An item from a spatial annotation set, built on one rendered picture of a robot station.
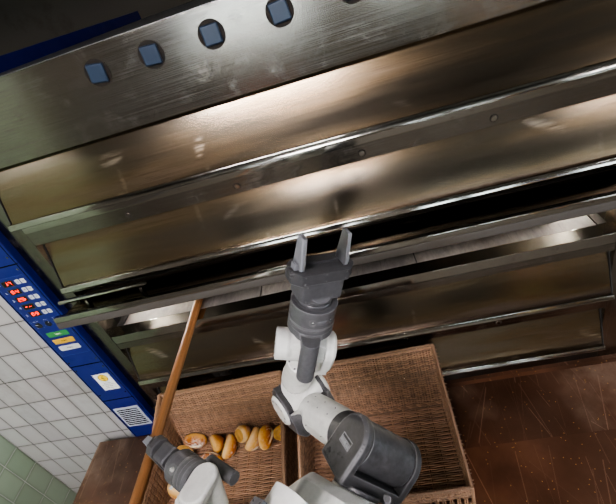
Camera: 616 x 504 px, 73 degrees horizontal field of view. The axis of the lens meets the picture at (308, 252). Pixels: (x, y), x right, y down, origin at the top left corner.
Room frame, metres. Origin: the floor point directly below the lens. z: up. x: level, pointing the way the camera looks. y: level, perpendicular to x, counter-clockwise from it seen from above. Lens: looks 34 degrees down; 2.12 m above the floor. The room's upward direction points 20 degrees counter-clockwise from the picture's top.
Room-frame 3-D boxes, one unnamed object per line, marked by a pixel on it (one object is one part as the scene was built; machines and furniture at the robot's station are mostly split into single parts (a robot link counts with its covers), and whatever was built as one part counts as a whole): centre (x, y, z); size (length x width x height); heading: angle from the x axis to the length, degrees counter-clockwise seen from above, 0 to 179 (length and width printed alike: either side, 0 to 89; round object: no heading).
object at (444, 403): (0.86, -0.01, 0.72); 0.56 x 0.49 x 0.28; 78
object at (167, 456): (0.67, 0.51, 1.20); 0.12 x 0.10 x 0.13; 43
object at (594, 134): (1.12, -0.05, 1.54); 1.79 x 0.11 x 0.19; 78
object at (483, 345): (1.12, -0.05, 0.76); 1.79 x 0.11 x 0.19; 78
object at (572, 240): (1.14, -0.05, 1.16); 1.80 x 0.06 x 0.04; 78
